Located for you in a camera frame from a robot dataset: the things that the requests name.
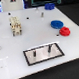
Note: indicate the red gear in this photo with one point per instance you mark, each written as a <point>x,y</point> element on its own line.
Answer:
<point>64,31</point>

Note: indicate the blue gear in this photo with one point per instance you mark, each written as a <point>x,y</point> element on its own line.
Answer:
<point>57,24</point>

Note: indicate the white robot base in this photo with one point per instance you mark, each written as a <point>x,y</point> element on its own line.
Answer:
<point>8,5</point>

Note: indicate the right metal peg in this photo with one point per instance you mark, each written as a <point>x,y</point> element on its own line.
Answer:
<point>49,48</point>

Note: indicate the beige connector block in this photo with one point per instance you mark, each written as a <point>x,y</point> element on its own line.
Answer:
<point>15,25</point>

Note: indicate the small blue part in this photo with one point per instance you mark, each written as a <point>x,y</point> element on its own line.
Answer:
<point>49,6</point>

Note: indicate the black framed peg base plate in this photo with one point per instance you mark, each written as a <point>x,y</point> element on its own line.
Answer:
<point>43,54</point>

